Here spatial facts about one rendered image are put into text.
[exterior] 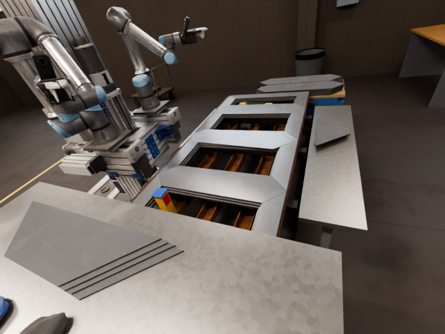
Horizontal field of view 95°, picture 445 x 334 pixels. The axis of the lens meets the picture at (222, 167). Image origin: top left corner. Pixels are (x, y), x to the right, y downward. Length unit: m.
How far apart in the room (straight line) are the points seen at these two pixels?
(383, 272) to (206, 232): 1.43
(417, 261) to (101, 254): 1.85
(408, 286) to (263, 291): 1.41
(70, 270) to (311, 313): 0.60
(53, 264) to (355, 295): 1.57
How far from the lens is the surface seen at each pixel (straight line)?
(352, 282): 1.74
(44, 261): 0.83
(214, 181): 1.07
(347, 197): 1.12
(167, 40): 1.79
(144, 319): 0.58
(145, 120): 1.83
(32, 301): 0.79
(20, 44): 1.35
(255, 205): 0.94
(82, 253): 0.75
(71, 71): 1.21
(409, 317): 1.77
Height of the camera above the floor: 1.54
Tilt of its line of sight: 37 degrees down
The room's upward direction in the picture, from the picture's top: 14 degrees counter-clockwise
